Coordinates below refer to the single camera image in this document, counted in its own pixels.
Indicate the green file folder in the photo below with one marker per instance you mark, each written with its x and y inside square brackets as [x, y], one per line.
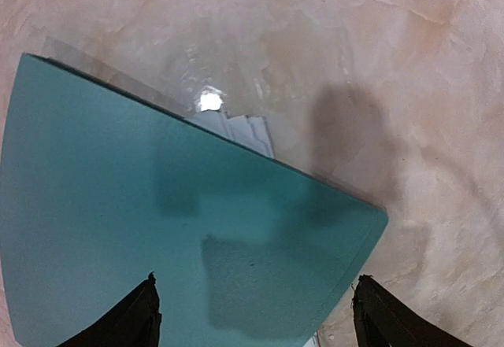
[99, 190]

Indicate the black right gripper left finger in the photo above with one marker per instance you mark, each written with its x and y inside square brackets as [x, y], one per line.
[134, 321]

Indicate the white paper stack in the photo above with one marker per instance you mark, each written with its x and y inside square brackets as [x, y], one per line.
[248, 131]

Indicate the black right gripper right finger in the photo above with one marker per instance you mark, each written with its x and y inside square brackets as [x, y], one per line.
[381, 319]

